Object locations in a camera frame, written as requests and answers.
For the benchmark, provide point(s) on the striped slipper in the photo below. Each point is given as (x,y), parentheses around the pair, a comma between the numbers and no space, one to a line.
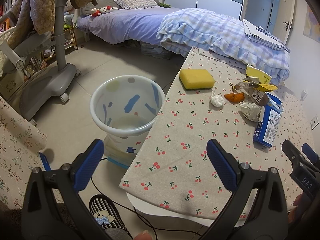
(108,217)

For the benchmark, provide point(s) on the blue plaid folded blanket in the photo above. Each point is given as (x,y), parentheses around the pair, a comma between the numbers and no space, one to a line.
(181,30)

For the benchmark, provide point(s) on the person's right hand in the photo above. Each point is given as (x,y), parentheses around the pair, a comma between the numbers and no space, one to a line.
(300,205)

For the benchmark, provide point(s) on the red white plush toy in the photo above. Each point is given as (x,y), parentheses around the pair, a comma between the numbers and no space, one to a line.
(95,12)

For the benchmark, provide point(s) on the wooden toy shelf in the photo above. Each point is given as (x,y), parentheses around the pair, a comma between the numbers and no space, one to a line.
(67,37)

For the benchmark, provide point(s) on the small white tissue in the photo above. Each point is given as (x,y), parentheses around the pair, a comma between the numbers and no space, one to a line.
(216,99)

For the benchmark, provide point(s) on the cherry print tablecloth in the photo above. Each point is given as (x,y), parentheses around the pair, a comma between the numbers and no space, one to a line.
(172,169)

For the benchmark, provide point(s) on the folded striped sheets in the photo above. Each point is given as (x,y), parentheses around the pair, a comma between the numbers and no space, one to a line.
(264,37)

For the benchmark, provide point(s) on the white door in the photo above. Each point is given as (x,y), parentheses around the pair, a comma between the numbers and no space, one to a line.
(275,16)

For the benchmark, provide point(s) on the brown milk carton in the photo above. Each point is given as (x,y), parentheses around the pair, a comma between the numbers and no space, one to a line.
(258,97)

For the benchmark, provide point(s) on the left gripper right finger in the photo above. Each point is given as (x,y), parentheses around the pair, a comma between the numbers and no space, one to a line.
(231,175)

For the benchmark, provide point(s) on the plaid pillow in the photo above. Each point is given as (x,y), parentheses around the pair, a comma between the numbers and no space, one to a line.
(136,4)

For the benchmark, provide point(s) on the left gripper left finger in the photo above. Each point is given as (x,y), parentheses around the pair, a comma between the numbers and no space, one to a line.
(73,178)

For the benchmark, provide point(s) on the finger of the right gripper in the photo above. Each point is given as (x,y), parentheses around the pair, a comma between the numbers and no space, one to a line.
(310,153)
(293,154)

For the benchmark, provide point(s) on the wall map poster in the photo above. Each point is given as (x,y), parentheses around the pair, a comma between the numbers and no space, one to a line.
(311,27)

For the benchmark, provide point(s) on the wall socket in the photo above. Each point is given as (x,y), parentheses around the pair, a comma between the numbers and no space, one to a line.
(314,122)

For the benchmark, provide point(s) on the blue white cardboard box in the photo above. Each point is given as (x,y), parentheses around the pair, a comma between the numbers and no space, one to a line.
(269,121)

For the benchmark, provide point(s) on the brown plush blanket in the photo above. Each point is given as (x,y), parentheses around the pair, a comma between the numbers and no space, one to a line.
(35,14)

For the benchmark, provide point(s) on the white patterned trash bin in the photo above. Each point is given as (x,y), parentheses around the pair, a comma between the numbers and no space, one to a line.
(125,108)

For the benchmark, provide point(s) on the yellow torn paper cup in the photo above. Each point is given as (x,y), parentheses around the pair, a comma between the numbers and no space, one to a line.
(263,77)

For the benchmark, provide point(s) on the yellow snack wrapper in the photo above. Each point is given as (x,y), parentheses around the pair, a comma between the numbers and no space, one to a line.
(254,82)

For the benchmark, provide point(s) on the floral fabric cover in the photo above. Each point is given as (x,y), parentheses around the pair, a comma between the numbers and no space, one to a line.
(20,145)

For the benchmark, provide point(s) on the orange fruit peel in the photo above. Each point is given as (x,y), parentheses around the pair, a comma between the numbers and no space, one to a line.
(234,96)

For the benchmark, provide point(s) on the yellow sponge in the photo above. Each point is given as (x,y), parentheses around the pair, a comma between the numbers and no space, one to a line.
(196,79)

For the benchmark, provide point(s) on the purple bed sheet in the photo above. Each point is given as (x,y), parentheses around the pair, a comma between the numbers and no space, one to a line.
(123,25)

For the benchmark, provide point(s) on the large white paper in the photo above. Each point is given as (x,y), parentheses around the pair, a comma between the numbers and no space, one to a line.
(250,111)

